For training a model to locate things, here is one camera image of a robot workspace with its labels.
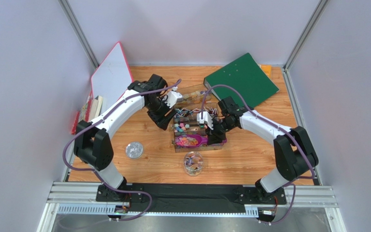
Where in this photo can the colourful star candy bin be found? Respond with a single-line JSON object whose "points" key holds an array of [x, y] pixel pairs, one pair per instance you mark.
{"points": [[187, 125]]}

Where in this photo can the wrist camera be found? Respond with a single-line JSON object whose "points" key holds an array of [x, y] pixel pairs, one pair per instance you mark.
{"points": [[205, 119], [172, 98]]}

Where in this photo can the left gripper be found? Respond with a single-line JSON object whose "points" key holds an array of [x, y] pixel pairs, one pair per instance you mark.
{"points": [[161, 120]]}

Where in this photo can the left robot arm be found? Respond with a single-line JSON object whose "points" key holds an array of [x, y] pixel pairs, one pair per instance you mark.
{"points": [[92, 142]]}

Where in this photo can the clear candy bin back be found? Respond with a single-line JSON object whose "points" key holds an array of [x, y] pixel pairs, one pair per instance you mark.
{"points": [[192, 95]]}

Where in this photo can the stack of books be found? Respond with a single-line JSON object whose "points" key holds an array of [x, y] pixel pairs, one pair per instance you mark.
{"points": [[89, 111]]}

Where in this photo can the translucent gummy candy bin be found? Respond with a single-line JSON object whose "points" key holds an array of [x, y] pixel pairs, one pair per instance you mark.
{"points": [[183, 149]]}

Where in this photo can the white board red frame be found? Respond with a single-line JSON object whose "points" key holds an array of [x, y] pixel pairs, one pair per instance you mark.
{"points": [[113, 75]]}

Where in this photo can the aluminium front rail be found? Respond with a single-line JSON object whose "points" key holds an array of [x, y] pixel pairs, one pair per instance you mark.
{"points": [[184, 199]]}

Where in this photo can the clear plastic cup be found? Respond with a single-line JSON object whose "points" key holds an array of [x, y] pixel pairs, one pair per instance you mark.
{"points": [[193, 163]]}

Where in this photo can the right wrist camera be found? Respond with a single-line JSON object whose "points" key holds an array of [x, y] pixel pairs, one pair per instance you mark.
{"points": [[205, 119]]}

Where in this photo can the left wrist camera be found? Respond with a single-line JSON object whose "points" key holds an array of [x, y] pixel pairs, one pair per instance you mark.
{"points": [[172, 98]]}

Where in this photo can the orange notebook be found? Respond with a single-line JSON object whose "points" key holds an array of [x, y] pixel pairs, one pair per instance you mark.
{"points": [[267, 69]]}

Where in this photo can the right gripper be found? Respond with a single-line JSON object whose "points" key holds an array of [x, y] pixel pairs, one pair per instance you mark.
{"points": [[214, 129]]}

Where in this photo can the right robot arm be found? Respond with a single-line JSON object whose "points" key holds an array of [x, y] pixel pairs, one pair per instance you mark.
{"points": [[293, 150]]}

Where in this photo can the green clipboard folder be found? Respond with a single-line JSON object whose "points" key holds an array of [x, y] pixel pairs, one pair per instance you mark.
{"points": [[246, 77]]}

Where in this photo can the purple plastic scoop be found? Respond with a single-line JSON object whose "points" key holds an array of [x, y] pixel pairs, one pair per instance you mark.
{"points": [[193, 141]]}

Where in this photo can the lollipop candy bin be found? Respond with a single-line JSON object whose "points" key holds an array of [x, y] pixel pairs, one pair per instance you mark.
{"points": [[191, 110]]}

